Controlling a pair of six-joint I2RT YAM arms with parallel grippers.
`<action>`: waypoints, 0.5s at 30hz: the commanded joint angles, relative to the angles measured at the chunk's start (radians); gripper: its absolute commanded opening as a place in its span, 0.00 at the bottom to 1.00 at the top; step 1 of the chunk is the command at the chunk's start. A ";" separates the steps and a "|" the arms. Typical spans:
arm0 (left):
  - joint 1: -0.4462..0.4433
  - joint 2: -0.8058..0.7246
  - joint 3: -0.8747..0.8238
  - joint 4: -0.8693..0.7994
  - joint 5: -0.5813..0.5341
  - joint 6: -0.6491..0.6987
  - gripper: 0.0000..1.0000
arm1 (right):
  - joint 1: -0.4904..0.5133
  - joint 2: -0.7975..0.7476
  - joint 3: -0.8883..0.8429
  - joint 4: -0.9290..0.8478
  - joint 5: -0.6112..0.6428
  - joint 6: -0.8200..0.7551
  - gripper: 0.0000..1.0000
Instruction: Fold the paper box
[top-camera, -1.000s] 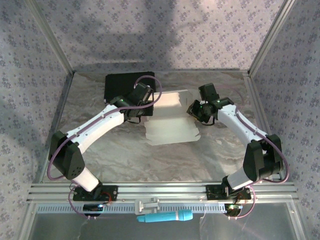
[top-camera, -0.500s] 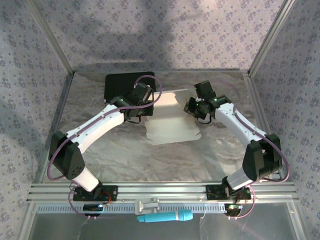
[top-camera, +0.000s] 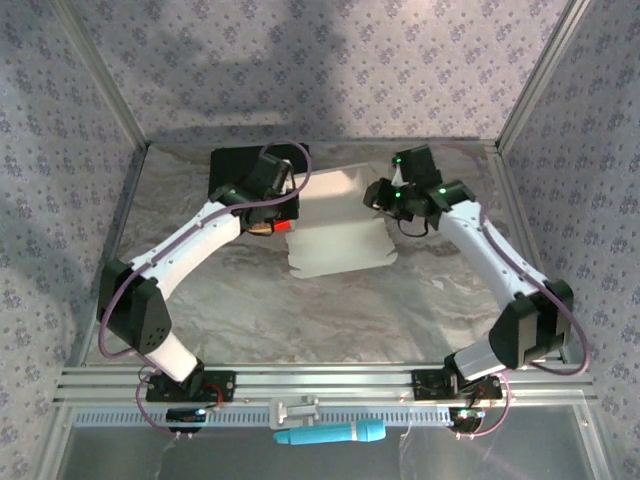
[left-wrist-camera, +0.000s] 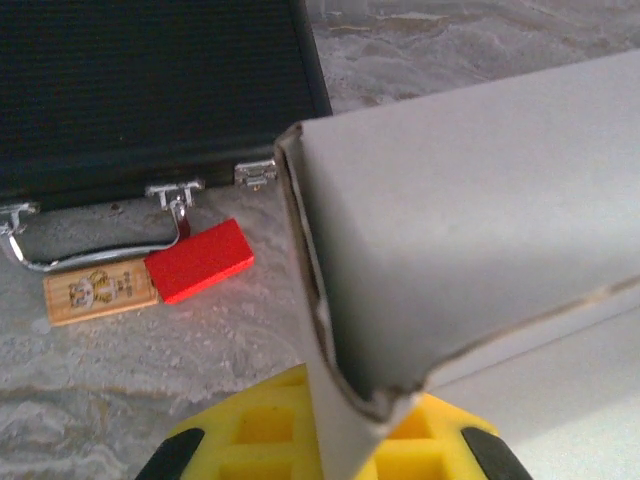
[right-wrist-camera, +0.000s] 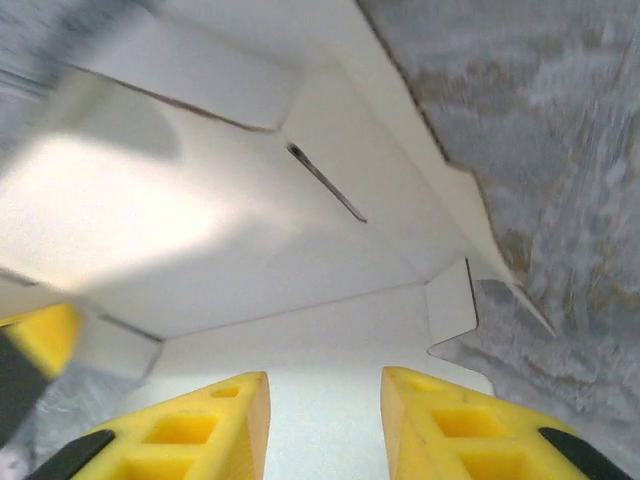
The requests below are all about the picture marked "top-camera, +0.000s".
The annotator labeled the black hard case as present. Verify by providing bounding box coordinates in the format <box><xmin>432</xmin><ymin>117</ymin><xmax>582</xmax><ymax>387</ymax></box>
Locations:
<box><xmin>208</xmin><ymin>143</ymin><xmax>312</xmax><ymax>211</ymax></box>

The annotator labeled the blue marker pen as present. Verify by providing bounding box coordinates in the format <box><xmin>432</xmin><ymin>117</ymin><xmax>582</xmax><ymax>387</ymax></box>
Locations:
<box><xmin>273</xmin><ymin>418</ymin><xmax>387</xmax><ymax>446</ymax></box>

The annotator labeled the small black electronics module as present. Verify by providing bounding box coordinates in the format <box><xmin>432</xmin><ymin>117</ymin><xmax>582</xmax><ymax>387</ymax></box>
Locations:
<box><xmin>448</xmin><ymin>407</ymin><xmax>486</xmax><ymax>434</ymax></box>
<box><xmin>166</xmin><ymin>407</ymin><xmax>208</xmax><ymax>434</ymax></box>

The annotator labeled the grey lower shelf panel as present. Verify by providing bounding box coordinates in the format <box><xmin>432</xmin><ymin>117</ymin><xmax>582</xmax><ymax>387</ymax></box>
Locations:
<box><xmin>64</xmin><ymin>424</ymin><xmax>592</xmax><ymax>480</ymax></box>

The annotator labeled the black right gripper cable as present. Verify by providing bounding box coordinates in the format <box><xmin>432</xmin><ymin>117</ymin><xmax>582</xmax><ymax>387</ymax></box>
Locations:
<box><xmin>396</xmin><ymin>212</ymin><xmax>432</xmax><ymax>239</ymax></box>

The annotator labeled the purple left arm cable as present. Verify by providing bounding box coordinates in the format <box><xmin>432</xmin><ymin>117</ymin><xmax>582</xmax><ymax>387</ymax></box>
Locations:
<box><xmin>97</xmin><ymin>141</ymin><xmax>315</xmax><ymax>442</ymax></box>

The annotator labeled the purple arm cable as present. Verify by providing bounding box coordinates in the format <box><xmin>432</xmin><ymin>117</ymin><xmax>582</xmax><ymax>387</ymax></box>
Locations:
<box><xmin>97</xmin><ymin>141</ymin><xmax>315</xmax><ymax>442</ymax></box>
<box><xmin>439</xmin><ymin>144</ymin><xmax>592</xmax><ymax>442</ymax></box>

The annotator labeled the aluminium side rail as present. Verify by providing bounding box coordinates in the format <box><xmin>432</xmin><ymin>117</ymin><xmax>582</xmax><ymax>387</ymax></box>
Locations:
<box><xmin>487</xmin><ymin>142</ymin><xmax>574</xmax><ymax>369</ymax></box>
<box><xmin>74</xmin><ymin>142</ymin><xmax>152</xmax><ymax>369</ymax></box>

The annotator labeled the aluminium frame rail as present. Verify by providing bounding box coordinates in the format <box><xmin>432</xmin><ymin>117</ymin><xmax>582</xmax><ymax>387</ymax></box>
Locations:
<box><xmin>52</xmin><ymin>363</ymin><xmax>599</xmax><ymax>404</ymax></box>

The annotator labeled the aluminium frame post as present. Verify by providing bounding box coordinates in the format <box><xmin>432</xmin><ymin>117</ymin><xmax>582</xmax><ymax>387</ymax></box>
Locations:
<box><xmin>496</xmin><ymin>0</ymin><xmax>595</xmax><ymax>154</ymax></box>
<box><xmin>49</xmin><ymin>0</ymin><xmax>152</xmax><ymax>150</ymax></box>

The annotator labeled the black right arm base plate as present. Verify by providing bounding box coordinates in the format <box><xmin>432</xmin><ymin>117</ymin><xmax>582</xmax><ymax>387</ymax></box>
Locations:
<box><xmin>412</xmin><ymin>369</ymin><xmax>504</xmax><ymax>401</ymax></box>

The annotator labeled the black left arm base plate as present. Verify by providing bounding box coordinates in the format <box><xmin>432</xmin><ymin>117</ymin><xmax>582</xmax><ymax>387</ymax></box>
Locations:
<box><xmin>144</xmin><ymin>370</ymin><xmax>237</xmax><ymax>404</ymax></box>

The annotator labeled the grey metal clamp bracket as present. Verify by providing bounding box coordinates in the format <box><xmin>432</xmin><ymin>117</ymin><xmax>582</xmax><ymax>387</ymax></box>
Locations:
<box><xmin>268</xmin><ymin>394</ymin><xmax>321</xmax><ymax>431</ymax></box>

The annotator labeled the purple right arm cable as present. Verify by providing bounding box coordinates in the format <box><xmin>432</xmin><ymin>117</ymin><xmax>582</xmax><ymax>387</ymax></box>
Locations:
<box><xmin>439</xmin><ymin>144</ymin><xmax>592</xmax><ymax>442</ymax></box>

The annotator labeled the grey slotted cable duct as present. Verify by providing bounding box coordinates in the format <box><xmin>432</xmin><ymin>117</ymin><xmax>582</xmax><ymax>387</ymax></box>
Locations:
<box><xmin>73</xmin><ymin>405</ymin><xmax>469</xmax><ymax>429</ymax></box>

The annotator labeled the aluminium frame leg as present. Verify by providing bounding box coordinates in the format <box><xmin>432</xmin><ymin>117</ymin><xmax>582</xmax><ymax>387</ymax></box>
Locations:
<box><xmin>37</xmin><ymin>404</ymin><xmax>76</xmax><ymax>480</ymax></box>
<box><xmin>574</xmin><ymin>399</ymin><xmax>609</xmax><ymax>480</ymax></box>

